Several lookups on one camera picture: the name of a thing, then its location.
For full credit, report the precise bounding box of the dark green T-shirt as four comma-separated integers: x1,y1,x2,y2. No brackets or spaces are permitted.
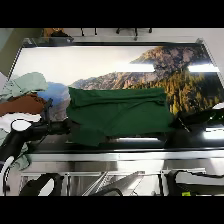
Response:
65,86,177,148

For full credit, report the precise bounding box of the silver frame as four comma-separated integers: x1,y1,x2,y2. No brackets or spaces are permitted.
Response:
18,150,224,197

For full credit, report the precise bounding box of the black cable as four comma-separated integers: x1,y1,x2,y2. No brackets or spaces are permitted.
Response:
170,169,224,180

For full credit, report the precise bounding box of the brown garment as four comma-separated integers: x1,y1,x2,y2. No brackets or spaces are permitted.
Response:
0,92,47,118

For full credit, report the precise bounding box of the black chair base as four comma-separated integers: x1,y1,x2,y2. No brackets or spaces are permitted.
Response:
115,27,153,41

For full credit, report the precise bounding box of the pale green garment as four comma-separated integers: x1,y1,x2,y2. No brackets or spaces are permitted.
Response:
0,72,50,102

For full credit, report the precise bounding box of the white garment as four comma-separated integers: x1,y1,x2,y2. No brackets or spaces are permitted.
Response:
0,112,42,135

